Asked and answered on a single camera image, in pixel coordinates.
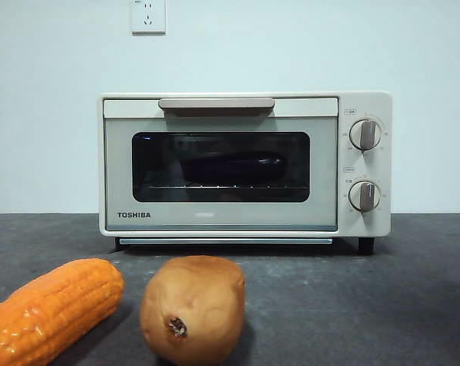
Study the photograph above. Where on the orange corn cob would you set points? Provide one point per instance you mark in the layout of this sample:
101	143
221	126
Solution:
54	305

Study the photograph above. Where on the silver oven crumb tray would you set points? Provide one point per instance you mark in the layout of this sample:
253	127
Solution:
222	241

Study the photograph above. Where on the cream oven knob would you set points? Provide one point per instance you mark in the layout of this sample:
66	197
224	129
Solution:
365	134
364	196

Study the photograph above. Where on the cream Toshiba toaster oven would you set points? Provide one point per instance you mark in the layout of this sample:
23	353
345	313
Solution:
363	103

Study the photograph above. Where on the white wall socket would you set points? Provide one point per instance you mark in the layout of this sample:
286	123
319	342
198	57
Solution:
148	19

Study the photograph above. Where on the black oven foot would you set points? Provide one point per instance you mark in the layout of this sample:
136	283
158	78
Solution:
366	246

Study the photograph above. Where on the brown potato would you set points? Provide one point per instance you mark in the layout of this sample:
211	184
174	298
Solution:
199	297

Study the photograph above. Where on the metal oven rack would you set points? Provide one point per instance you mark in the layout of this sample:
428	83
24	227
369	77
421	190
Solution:
165	187

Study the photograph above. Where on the dark purple eggplant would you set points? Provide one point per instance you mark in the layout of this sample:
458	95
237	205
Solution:
233	169

